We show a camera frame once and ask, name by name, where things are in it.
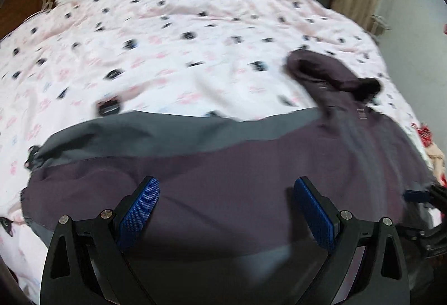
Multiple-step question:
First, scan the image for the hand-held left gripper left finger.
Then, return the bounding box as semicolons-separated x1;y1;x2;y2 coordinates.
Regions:
40;176;161;305

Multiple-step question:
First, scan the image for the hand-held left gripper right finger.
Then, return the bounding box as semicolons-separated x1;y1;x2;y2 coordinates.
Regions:
293;177;411;305

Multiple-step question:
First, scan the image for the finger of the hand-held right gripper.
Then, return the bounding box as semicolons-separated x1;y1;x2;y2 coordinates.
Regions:
403;184;447;211

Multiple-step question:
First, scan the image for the purple and grey jacket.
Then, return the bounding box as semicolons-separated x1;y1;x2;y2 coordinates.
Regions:
21;49;437;305

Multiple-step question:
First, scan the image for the red patterned cloth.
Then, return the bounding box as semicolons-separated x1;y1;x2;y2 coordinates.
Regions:
412;121;434;148

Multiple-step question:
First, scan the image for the pink printed bed sheet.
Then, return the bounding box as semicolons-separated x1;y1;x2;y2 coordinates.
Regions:
0;0;434;295

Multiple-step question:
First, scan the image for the white wire rack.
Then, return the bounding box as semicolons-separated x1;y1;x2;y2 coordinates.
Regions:
370;14;390;35

